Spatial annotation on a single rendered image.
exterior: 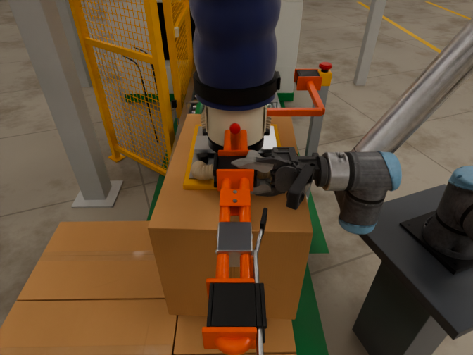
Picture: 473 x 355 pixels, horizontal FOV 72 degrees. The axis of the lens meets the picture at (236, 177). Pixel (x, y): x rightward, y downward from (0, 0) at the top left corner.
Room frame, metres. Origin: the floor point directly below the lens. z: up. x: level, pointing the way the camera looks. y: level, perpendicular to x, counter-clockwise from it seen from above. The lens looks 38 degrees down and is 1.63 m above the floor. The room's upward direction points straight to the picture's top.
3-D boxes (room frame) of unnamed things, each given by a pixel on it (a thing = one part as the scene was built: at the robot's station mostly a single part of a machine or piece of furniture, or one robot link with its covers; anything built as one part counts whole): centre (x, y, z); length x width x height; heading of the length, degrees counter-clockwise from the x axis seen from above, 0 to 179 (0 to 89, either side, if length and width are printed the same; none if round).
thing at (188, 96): (2.31, 0.36, 0.50); 2.31 x 0.05 x 0.19; 1
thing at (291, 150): (0.61, -0.14, 1.18); 0.12 x 0.09 x 0.08; 91
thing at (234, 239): (0.39, 0.00, 1.17); 0.07 x 0.07 x 0.04; 0
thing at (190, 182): (0.86, 0.10, 1.07); 0.34 x 0.10 x 0.05; 0
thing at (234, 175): (0.61, 0.00, 1.18); 0.10 x 0.08 x 0.06; 90
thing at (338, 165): (0.60, -0.22, 1.18); 0.09 x 0.05 x 0.10; 1
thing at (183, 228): (0.84, 0.00, 0.85); 0.60 x 0.40 x 0.40; 178
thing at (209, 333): (0.26, 0.01, 1.18); 0.08 x 0.07 x 0.05; 0
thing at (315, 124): (1.73, -0.47, 0.50); 0.07 x 0.07 x 1.00; 1
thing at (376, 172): (0.60, -0.31, 1.17); 0.12 x 0.09 x 0.10; 91
